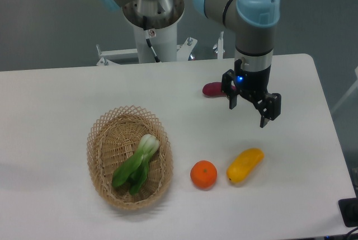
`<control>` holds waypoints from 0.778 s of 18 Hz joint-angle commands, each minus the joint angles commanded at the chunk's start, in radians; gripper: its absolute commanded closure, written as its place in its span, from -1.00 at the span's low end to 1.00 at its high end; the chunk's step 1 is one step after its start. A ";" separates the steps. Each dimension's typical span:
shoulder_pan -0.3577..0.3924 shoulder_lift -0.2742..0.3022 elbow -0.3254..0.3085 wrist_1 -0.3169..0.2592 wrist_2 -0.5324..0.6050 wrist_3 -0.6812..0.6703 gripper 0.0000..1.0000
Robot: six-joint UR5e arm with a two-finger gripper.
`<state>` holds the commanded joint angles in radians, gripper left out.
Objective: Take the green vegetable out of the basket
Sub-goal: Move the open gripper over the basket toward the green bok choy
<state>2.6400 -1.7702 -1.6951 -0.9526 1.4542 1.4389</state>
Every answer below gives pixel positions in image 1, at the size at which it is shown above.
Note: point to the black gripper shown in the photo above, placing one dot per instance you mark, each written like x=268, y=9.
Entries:
x=252, y=86

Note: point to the green bok choy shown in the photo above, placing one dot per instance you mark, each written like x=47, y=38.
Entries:
x=136, y=168

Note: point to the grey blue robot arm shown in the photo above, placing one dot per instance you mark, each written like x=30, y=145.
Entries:
x=253, y=22

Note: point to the woven wicker basket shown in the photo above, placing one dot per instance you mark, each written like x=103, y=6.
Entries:
x=113, y=139

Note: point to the purple sweet potato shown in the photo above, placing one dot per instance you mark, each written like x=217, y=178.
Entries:
x=213, y=90

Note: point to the yellow mango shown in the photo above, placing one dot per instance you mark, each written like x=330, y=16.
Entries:
x=244, y=164

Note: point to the orange tangerine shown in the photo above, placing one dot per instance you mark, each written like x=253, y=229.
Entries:
x=203, y=174

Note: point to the black device at table edge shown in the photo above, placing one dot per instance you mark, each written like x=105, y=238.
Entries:
x=348, y=209

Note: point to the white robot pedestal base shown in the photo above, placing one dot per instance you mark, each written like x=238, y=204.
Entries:
x=154, y=23

